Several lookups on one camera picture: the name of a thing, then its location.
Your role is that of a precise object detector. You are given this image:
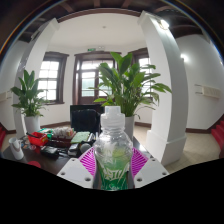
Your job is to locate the green notebook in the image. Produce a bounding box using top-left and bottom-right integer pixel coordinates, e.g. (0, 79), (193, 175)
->
(70, 131), (91, 145)

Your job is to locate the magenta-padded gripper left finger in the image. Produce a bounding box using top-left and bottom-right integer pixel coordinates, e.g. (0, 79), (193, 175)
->
(56, 147), (98, 190)

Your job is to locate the large potted plant white pot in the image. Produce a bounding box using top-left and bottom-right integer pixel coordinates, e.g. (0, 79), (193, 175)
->
(89, 51), (173, 142)

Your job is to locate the red box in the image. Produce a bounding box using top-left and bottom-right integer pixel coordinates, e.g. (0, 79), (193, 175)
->
(26, 131), (50, 147)

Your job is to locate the flat round red coaster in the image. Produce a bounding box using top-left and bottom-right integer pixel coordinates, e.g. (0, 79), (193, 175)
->
(27, 160), (43, 169)

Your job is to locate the white wall radiator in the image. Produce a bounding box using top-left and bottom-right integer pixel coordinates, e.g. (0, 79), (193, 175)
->
(194, 83), (222, 100)

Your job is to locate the black chair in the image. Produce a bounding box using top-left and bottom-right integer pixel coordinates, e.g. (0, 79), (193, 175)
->
(69, 103), (105, 135)

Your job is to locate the wall lamp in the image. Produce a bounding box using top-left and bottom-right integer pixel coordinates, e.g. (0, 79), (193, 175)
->
(158, 18), (171, 31)

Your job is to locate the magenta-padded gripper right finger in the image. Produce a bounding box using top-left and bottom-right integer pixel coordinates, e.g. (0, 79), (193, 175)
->
(130, 147), (170, 190)

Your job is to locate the black phone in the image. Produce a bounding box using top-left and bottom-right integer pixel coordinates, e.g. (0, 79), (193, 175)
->
(67, 142), (81, 157)

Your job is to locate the clear green-label drink bottle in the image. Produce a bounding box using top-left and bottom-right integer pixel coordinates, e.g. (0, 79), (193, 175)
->
(92, 105), (135, 192)

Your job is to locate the dark wooden glass door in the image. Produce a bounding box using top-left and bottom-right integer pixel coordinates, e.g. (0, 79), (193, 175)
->
(72, 50), (117, 106)

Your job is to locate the white cup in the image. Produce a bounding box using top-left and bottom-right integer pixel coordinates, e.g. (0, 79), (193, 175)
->
(8, 136), (25, 161)

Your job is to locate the small potted plant white pot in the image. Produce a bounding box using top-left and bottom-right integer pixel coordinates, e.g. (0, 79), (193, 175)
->
(10, 68), (50, 135)

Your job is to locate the dark-framed window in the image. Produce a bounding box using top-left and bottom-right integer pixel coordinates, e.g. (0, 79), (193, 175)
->
(130, 47), (155, 95)
(36, 51), (70, 106)

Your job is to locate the black pouch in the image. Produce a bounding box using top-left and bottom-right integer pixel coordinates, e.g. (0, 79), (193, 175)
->
(40, 145), (61, 159)

